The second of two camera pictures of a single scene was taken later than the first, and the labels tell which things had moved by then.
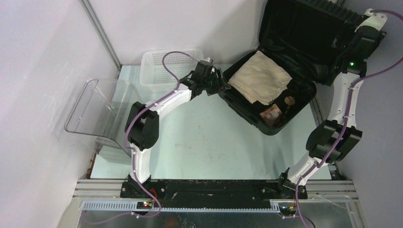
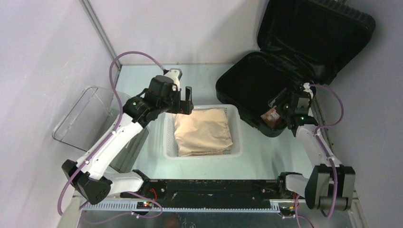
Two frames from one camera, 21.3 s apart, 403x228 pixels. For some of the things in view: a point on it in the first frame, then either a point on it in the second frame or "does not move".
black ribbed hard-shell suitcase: [307, 38] does not move
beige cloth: [262, 80] -> [204, 131]
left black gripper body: [212, 85] -> [175, 98]
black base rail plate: [210, 191] does not move
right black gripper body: [348, 33] -> [287, 99]
